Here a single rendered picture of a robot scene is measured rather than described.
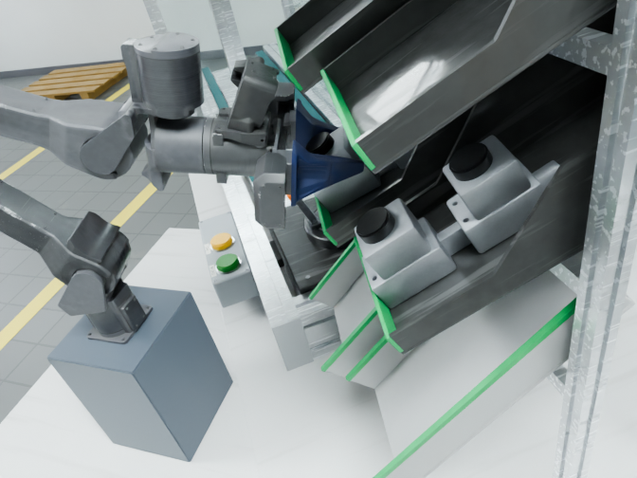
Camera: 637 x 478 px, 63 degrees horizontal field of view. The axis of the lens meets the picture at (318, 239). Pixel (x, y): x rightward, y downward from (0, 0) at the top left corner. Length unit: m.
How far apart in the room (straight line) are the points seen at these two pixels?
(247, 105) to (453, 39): 0.20
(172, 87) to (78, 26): 6.10
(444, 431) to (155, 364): 0.37
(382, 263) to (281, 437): 0.44
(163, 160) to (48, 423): 0.57
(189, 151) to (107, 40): 5.91
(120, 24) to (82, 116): 5.67
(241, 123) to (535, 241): 0.28
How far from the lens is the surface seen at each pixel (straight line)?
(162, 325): 0.70
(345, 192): 0.54
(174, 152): 0.52
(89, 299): 0.66
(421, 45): 0.39
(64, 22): 6.69
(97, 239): 0.65
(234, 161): 0.52
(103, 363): 0.70
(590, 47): 0.33
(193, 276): 1.10
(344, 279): 0.70
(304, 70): 0.43
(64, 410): 0.99
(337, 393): 0.81
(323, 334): 0.82
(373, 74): 0.40
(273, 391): 0.84
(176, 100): 0.50
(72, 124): 0.54
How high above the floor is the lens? 1.50
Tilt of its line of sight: 36 degrees down
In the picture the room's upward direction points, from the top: 14 degrees counter-clockwise
